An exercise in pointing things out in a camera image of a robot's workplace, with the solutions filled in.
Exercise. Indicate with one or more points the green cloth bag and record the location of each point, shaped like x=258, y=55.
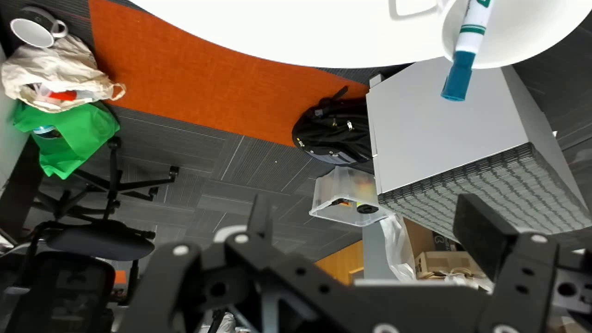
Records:
x=66, y=138

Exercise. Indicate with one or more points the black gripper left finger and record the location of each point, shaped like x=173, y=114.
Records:
x=260, y=220

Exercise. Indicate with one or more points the orange carpet tile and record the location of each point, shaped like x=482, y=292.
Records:
x=173, y=74

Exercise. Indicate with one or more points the white cup on shelf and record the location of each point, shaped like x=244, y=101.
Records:
x=40, y=31

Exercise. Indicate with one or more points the green white marker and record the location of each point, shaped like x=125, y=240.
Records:
x=471, y=37

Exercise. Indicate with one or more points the beige plastic bag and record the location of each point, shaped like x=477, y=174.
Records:
x=59, y=77

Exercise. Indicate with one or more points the grey box cabinet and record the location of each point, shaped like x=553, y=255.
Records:
x=497, y=144

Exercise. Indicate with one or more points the clear plastic container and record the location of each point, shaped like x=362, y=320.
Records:
x=347, y=196

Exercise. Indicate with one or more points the black office chair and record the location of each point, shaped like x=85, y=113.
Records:
x=66, y=277

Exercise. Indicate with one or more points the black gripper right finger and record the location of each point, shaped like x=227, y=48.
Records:
x=482, y=229

